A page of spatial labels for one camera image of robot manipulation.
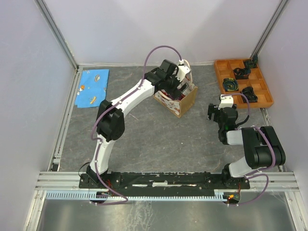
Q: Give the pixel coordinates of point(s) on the aluminium frame rail front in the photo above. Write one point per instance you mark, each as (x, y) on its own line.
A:
(272, 181)

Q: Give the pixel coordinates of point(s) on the black rolled sock centre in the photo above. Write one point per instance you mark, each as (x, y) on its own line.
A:
(241, 73)

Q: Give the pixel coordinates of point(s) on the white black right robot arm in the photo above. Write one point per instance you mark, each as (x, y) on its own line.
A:
(262, 148)

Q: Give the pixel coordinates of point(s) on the blue patterned cloth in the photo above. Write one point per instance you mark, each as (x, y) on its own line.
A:
(92, 88)

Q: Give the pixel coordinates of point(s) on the blue yellow rolled sock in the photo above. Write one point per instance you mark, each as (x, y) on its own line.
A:
(230, 85)

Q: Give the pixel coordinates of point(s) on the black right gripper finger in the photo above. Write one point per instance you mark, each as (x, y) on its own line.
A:
(209, 116)
(212, 107)

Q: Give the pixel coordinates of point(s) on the wooden compartment tray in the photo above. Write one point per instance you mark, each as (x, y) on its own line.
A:
(224, 69)

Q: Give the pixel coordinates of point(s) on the black rolled sock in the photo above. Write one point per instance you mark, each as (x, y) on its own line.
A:
(241, 73)
(248, 92)

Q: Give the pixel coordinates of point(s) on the canvas bag with cat print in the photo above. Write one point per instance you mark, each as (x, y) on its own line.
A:
(186, 101)

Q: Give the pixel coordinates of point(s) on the dark patterned sock top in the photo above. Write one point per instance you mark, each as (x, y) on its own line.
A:
(250, 64)

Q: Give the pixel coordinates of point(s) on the black rolled sock lower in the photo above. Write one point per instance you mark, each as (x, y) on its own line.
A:
(248, 92)

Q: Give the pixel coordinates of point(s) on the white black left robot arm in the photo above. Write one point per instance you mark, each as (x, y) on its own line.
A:
(110, 122)

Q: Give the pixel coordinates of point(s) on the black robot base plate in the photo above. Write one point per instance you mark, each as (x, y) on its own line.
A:
(161, 185)

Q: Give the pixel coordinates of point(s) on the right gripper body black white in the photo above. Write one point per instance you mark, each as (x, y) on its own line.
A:
(219, 110)

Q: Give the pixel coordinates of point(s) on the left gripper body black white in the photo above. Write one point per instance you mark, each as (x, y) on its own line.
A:
(173, 83)

